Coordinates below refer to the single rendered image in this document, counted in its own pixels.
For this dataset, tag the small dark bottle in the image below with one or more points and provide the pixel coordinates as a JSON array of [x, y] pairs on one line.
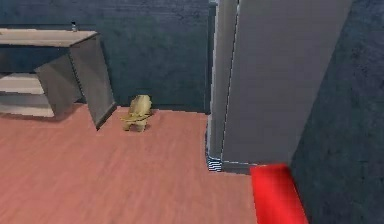
[[74, 27]]

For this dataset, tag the small yellow chair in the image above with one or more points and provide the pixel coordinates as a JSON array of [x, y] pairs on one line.
[[138, 111]]

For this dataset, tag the tall grey fridge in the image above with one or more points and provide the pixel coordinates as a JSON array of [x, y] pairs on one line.
[[266, 83]]

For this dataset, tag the grey desk with shelves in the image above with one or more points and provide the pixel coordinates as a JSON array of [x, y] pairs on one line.
[[83, 70]]

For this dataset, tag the red block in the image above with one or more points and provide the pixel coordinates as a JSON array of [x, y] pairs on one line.
[[276, 196]]

